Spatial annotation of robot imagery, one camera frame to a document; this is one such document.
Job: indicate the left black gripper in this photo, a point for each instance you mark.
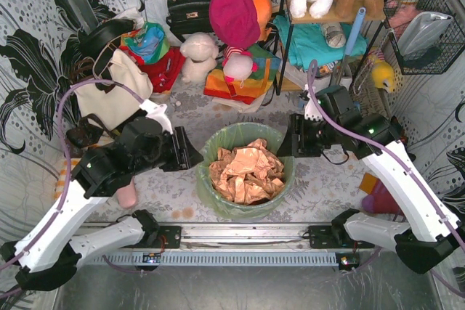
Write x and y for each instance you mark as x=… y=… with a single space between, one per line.
x=180 y=148

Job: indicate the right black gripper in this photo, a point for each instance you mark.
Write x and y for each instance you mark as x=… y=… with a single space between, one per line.
x=297 y=136

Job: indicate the crumpled brown paper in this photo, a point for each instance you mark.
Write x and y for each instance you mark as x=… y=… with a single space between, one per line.
x=248 y=175

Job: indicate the cream plush lamb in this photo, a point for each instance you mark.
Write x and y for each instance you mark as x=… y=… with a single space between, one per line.
x=200 y=53

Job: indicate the rainbow striped cloth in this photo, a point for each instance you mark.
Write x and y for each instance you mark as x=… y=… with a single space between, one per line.
x=264 y=70

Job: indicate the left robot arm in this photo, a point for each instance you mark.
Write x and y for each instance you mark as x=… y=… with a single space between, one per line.
x=51 y=253

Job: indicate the pink faced plush doll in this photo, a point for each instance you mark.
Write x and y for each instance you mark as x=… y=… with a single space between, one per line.
x=238 y=64

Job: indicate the white sneaker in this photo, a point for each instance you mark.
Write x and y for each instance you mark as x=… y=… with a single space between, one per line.
x=322 y=80

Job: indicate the red cloth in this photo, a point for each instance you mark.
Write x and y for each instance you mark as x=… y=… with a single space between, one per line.
x=164 y=72

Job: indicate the yellow plush duck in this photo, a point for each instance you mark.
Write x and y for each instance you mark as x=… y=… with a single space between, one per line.
x=382 y=73

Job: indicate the blue floor sweeper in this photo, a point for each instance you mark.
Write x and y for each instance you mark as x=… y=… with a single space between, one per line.
x=313 y=68

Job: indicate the black wire basket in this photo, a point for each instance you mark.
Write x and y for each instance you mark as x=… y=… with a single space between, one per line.
x=442 y=54

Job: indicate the magenta cloth bag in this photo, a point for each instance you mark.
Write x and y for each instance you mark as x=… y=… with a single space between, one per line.
x=234 y=22

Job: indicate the orange white checked towel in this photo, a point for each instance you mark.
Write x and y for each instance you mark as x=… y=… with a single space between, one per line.
x=59 y=186

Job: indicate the green trash bag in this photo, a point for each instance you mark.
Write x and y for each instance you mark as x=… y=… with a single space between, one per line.
x=235 y=135

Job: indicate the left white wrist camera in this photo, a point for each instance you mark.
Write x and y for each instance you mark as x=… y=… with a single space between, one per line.
x=158 y=113

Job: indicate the black leather handbag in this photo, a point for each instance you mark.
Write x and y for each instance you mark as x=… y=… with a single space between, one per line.
x=188 y=17

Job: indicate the teal folded cloth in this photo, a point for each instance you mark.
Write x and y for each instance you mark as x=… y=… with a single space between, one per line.
x=308 y=43

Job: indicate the brown patterned bag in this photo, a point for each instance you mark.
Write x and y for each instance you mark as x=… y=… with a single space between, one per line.
x=89 y=131

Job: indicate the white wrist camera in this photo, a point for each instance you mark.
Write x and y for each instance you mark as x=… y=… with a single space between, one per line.
x=158 y=113
x=311 y=112

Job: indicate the black round hat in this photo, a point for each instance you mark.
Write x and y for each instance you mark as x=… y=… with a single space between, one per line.
x=90 y=45

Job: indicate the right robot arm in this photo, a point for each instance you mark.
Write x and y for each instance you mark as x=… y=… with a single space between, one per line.
x=430 y=233

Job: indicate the grey patterned ball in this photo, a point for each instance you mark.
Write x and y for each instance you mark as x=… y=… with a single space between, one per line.
x=333 y=34

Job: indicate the black orange toy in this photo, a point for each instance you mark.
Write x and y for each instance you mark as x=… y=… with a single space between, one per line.
x=403 y=137

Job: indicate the pink foam roller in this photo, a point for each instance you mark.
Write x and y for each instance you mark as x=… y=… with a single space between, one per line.
x=127 y=196

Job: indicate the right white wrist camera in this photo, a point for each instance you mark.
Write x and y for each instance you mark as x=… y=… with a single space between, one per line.
x=311 y=112

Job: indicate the cream canvas tote bag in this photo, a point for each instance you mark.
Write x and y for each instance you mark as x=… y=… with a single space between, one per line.
x=117 y=105

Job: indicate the colourful printed bag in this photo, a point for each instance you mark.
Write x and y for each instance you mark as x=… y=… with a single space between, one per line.
x=147 y=45

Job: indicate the orange plush toy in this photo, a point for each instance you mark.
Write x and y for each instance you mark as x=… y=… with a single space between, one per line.
x=264 y=14

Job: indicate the silver foil pouch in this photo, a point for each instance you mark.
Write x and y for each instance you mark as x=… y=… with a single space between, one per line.
x=423 y=31

